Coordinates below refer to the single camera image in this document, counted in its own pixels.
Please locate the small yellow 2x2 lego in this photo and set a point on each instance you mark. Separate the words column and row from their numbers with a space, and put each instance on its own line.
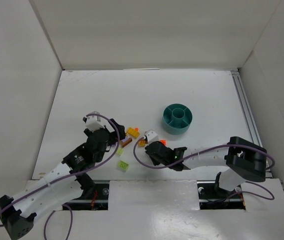
column 142, row 143

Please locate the aluminium rail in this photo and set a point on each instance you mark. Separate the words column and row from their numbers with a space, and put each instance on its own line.
column 248, row 115

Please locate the teal divided round container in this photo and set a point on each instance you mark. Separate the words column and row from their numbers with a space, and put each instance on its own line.
column 176, row 119

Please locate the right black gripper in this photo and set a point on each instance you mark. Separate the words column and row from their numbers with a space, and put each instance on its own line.
column 151, row 149

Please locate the yellow 2x4 lego brick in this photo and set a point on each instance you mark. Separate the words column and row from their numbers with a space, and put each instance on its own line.
column 133, row 132

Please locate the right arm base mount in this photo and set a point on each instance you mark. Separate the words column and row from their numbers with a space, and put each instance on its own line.
column 211, row 197

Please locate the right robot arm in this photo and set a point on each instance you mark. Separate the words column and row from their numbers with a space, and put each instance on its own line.
column 245, row 161

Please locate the green 2x4 lego brick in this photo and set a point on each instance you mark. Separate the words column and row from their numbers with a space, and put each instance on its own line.
column 123, row 166

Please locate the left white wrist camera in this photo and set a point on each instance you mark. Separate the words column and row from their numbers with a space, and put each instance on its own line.
column 93, row 121

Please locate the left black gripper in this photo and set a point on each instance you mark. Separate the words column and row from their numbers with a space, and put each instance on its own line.
column 114, row 130

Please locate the green 2x2 lego brick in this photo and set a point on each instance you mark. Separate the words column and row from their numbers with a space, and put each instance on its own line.
column 119, row 151

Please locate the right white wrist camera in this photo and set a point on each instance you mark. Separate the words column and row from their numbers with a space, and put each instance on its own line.
column 151, row 136

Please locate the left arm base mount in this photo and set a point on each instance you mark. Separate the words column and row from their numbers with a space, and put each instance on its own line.
column 94, row 200

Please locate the brown lego brick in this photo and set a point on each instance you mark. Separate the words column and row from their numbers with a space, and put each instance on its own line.
column 125, row 141

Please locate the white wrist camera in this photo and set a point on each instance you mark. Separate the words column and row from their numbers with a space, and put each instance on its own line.
column 151, row 136
column 93, row 121

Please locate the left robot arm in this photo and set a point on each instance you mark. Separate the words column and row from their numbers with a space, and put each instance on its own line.
column 67, row 181

